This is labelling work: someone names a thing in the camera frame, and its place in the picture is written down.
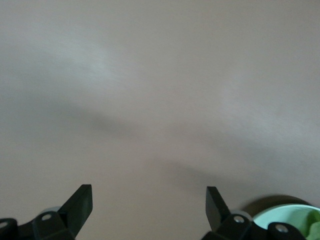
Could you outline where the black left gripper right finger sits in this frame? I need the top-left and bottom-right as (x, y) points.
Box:
(201, 186), (252, 240)

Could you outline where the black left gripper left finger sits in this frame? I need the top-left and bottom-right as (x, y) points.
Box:
(32, 184), (94, 240)

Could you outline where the green lettuce leaf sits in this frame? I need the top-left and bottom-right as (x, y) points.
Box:
(303, 208), (320, 240)

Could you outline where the white bowl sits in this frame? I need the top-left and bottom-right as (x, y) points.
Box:
(252, 203), (320, 240)

